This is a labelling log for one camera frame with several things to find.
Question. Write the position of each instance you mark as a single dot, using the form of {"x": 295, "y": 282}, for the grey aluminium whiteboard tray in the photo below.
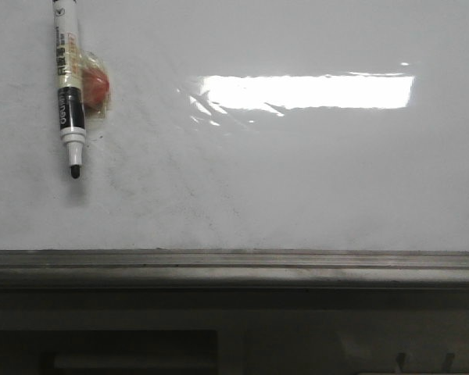
{"x": 238, "y": 269}

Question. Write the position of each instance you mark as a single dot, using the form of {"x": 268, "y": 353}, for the white black whiteboard marker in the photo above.
{"x": 70, "y": 86}

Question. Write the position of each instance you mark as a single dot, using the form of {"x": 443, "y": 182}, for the red magnet taped to marker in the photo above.
{"x": 95, "y": 85}

